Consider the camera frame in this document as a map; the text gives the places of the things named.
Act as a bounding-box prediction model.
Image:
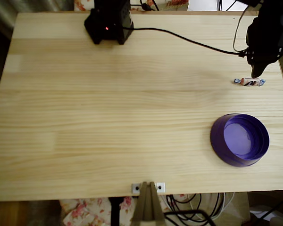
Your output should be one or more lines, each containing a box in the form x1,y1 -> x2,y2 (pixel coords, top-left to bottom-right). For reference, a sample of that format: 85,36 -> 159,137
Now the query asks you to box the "white candy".
233,77 -> 266,88

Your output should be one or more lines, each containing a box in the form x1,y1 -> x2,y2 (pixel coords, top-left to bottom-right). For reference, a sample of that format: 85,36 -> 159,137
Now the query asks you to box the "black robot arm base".
84,0 -> 134,45

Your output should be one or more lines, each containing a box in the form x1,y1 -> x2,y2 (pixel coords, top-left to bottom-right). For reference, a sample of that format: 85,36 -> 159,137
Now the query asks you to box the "purple bowl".
209,113 -> 270,168

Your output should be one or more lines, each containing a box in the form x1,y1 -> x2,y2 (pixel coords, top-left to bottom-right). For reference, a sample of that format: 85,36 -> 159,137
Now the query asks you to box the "white box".
187,0 -> 246,11

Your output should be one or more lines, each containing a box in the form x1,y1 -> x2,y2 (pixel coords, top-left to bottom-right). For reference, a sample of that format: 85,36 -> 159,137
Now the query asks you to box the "floral cloth with lace trim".
129,0 -> 189,11

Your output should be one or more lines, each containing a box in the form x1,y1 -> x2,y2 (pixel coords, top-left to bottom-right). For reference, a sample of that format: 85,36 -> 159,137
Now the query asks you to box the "black table leg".
108,197 -> 124,226

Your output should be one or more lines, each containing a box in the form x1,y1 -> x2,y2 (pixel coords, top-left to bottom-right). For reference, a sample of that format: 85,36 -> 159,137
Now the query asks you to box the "rose print fabric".
58,194 -> 191,226

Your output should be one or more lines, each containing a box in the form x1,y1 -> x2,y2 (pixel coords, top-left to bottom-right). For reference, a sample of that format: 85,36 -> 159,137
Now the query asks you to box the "grey curtain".
0,0 -> 75,48

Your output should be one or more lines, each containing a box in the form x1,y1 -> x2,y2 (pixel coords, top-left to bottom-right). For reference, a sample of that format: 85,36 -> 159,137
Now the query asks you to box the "black gripper camera mount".
246,46 -> 257,65

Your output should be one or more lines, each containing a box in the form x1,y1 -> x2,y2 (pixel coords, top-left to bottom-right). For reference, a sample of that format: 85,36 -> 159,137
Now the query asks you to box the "black camera cable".
122,27 -> 248,57

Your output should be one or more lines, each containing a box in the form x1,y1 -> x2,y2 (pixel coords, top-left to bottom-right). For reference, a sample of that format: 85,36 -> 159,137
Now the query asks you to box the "black cable plug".
140,0 -> 160,11

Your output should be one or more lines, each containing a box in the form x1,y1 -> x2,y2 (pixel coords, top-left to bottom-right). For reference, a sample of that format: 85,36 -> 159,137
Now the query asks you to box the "white cable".
212,193 -> 234,219

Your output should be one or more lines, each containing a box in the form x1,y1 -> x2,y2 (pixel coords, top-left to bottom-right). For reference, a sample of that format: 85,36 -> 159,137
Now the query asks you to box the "metal mounting bracket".
131,182 -> 166,194

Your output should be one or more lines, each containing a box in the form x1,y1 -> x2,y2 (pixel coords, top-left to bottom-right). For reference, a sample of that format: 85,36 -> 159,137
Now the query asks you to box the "camera stand post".
131,181 -> 166,222

